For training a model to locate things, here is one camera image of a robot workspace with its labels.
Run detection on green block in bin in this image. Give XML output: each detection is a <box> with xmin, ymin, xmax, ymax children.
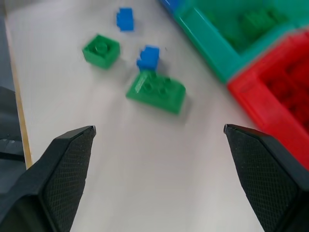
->
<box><xmin>238</xmin><ymin>9</ymin><xmax>278</xmax><ymax>37</ymax></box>

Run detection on large green building block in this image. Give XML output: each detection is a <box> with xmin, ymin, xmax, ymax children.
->
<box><xmin>125</xmin><ymin>71</ymin><xmax>187</xmax><ymax>115</ymax></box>

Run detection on green plastic bin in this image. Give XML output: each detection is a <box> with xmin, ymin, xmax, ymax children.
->
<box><xmin>174</xmin><ymin>0</ymin><xmax>309</xmax><ymax>85</ymax></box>

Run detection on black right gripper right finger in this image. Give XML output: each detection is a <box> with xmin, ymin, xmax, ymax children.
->
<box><xmin>223</xmin><ymin>124</ymin><xmax>309</xmax><ymax>232</ymax></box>

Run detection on red plastic bin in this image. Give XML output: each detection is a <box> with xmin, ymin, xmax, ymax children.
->
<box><xmin>227</xmin><ymin>30</ymin><xmax>309</xmax><ymax>172</ymax></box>

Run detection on blue plastic bin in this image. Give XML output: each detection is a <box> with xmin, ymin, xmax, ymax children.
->
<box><xmin>157</xmin><ymin>0</ymin><xmax>181</xmax><ymax>15</ymax></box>

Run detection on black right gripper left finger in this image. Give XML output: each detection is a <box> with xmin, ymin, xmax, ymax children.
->
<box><xmin>0</xmin><ymin>125</ymin><xmax>97</xmax><ymax>232</ymax></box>

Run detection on red block in bin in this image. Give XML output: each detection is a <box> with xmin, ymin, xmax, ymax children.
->
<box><xmin>263</xmin><ymin>60</ymin><xmax>309</xmax><ymax>126</ymax></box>

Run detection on small green building block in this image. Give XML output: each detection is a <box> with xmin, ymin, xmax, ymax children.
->
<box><xmin>82</xmin><ymin>34</ymin><xmax>121</xmax><ymax>70</ymax></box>

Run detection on blue building block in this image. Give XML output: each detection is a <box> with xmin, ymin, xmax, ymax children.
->
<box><xmin>136</xmin><ymin>44</ymin><xmax>160</xmax><ymax>72</ymax></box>
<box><xmin>116</xmin><ymin>7</ymin><xmax>135</xmax><ymax>32</ymax></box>

